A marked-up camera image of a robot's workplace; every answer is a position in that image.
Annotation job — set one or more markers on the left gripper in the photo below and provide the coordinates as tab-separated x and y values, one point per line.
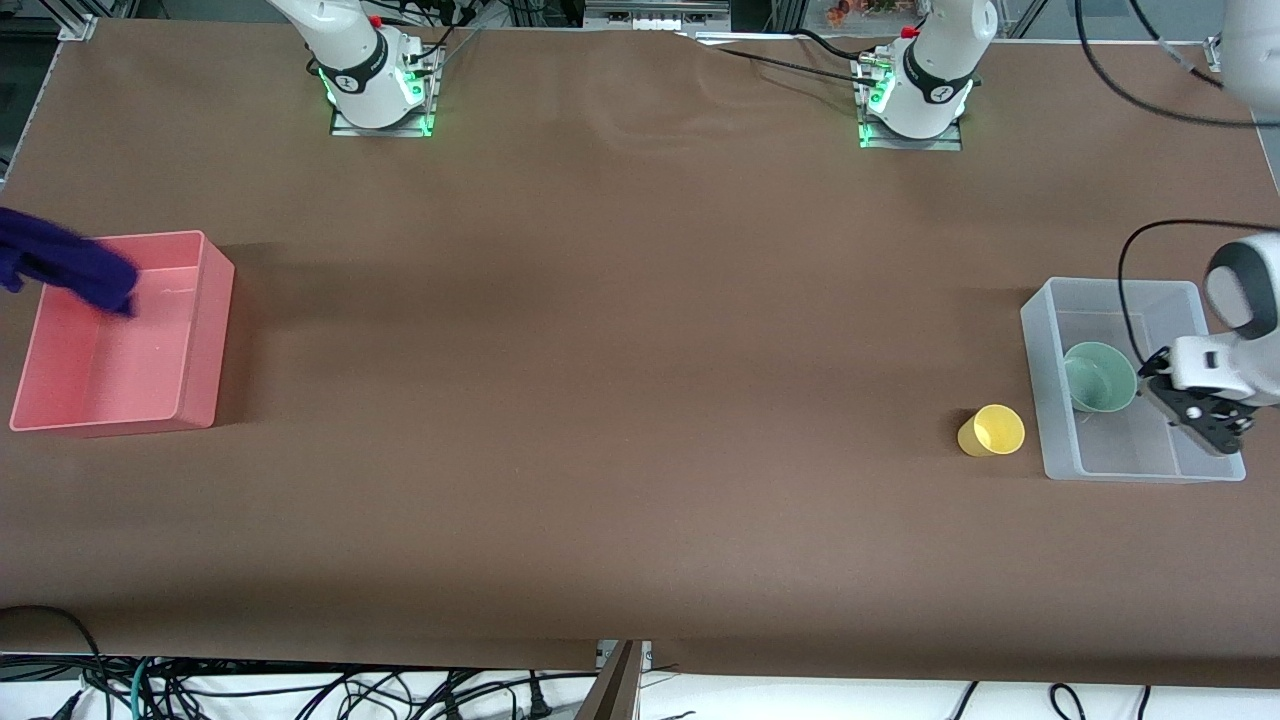
1159	363

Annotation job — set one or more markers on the light green bowl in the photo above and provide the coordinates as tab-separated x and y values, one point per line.
1100	378

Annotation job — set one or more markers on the yellow plastic cup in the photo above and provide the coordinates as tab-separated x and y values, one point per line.
995	430

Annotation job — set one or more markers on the purple cloth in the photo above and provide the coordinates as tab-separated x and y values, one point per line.
80	265

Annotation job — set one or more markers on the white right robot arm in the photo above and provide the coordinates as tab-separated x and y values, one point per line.
350	50

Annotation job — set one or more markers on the translucent clear plastic bin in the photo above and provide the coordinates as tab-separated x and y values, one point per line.
1130	450

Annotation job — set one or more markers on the brown table cover sheet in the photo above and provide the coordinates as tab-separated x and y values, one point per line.
640	300

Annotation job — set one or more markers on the pink plastic bin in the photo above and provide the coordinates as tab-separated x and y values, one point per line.
120	350

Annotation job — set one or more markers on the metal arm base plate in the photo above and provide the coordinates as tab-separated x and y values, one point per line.
385	130
950	143

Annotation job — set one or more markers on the grey metal camera post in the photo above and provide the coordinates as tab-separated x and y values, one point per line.
615	690

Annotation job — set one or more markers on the aluminium frame profile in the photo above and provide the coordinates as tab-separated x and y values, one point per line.
78	22

